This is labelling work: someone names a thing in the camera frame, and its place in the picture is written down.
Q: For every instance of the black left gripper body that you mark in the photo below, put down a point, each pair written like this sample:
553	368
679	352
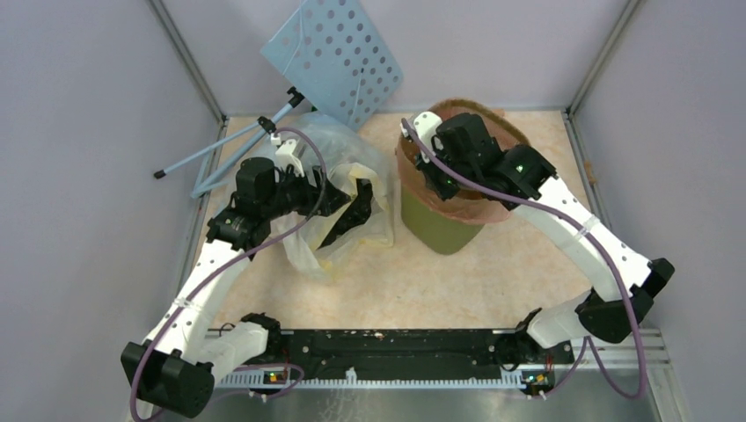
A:
297	194

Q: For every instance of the large translucent white plastic bag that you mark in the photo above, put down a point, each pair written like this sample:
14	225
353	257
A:
267	197

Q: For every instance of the green mesh trash bin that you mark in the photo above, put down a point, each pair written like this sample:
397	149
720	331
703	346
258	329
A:
442	235

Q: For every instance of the red translucent trash bag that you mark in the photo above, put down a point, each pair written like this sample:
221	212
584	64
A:
467	206

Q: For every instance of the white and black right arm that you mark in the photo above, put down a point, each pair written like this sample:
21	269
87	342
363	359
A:
460	154

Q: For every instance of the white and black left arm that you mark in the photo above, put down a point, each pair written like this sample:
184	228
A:
176	367

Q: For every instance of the light blue perforated music stand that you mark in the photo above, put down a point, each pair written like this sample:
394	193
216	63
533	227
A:
251	58

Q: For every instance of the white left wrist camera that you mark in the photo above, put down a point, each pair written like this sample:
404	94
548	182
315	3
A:
289	152

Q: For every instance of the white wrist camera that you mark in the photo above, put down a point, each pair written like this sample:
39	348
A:
424	124
289	152

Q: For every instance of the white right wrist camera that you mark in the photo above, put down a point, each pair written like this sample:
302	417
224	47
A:
424	124

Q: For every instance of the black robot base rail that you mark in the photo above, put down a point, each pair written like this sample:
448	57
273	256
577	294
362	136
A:
404	355

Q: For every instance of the wooden block by wall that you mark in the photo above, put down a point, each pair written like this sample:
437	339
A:
589	173

